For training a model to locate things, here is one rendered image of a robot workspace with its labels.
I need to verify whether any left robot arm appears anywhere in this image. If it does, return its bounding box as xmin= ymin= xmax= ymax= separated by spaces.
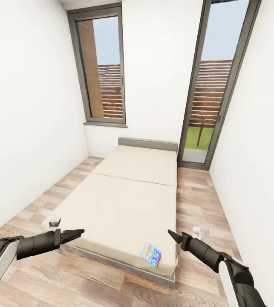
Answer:
xmin=0 ymin=215 xmax=85 ymax=280

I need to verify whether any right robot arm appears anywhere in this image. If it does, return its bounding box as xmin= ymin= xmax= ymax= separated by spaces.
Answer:
xmin=168 ymin=227 xmax=267 ymax=307

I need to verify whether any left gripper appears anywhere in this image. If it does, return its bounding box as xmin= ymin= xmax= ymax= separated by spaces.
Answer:
xmin=32 ymin=229 xmax=85 ymax=256

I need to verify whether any board game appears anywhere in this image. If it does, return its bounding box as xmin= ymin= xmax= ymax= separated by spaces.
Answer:
xmin=139 ymin=242 xmax=162 ymax=268

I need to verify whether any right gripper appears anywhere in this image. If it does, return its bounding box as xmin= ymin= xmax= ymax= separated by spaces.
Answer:
xmin=168 ymin=230 xmax=210 ymax=262

